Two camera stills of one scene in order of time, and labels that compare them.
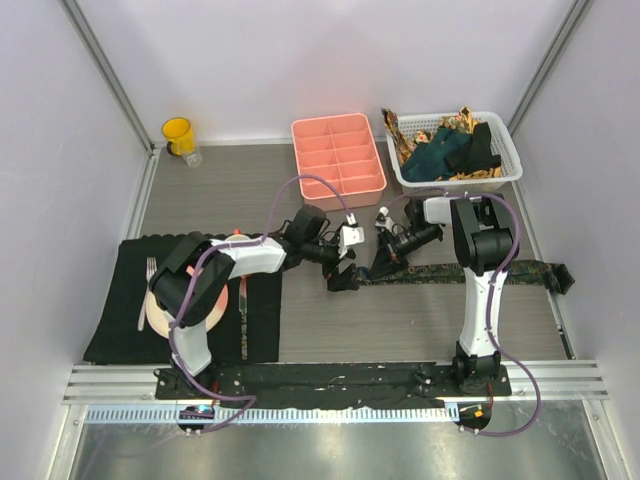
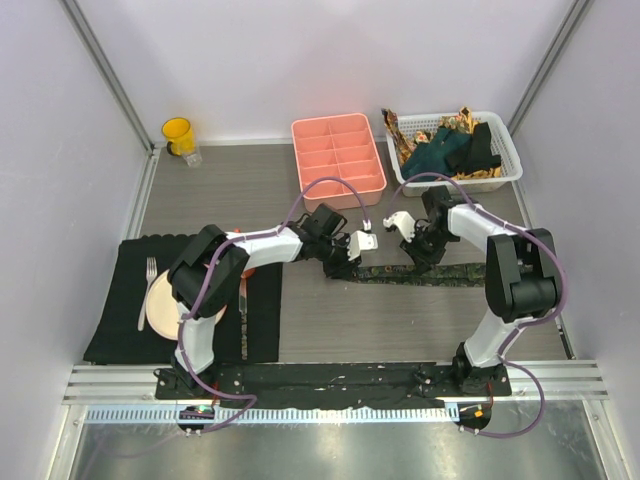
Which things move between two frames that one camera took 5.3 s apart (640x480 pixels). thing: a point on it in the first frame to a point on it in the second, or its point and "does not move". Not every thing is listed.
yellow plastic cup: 181,135 does not move
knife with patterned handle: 242,305 does not move
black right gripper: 388,261 to 423,260
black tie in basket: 477,156 does not move
